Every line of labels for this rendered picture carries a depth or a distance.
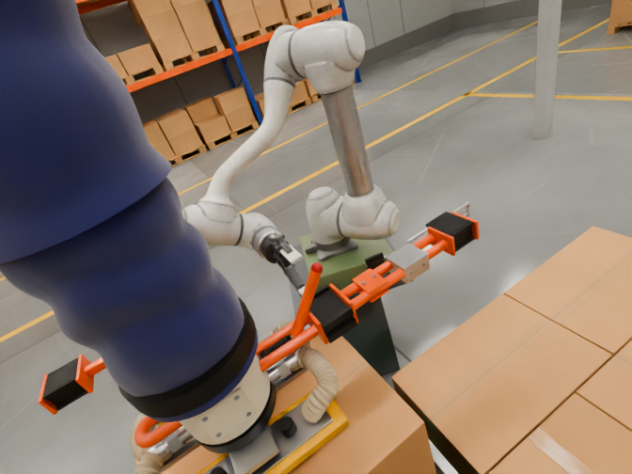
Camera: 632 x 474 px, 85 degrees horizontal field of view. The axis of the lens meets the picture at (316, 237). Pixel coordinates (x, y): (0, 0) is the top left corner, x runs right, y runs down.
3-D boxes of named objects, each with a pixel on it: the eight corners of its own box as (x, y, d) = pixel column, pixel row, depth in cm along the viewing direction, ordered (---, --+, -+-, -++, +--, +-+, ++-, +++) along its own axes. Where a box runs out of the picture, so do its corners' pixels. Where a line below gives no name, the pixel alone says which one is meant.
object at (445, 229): (453, 256, 77) (451, 239, 75) (429, 244, 83) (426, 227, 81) (479, 238, 80) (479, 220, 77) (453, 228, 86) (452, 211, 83)
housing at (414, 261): (407, 285, 75) (404, 269, 72) (387, 271, 80) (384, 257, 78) (432, 269, 77) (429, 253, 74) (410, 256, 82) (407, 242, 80)
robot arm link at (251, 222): (276, 257, 108) (236, 253, 101) (260, 239, 121) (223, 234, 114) (286, 225, 106) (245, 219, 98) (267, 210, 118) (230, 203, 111)
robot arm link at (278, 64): (252, 78, 107) (286, 71, 100) (260, 21, 107) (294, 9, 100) (279, 96, 118) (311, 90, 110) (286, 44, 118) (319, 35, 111)
